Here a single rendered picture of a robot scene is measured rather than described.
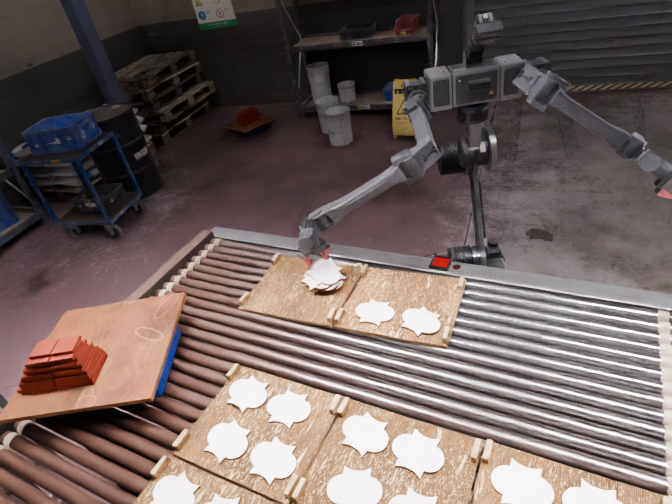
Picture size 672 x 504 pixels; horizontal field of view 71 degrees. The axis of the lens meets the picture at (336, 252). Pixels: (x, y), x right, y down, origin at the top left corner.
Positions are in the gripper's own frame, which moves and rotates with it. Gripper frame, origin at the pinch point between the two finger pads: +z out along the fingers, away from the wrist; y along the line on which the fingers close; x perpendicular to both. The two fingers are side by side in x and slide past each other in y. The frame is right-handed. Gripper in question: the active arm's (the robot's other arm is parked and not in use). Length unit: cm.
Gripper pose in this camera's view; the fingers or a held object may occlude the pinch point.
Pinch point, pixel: (317, 263)
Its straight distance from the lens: 188.9
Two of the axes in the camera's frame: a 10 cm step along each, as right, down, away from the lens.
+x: -5.8, -4.1, 7.1
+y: 7.9, -4.7, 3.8
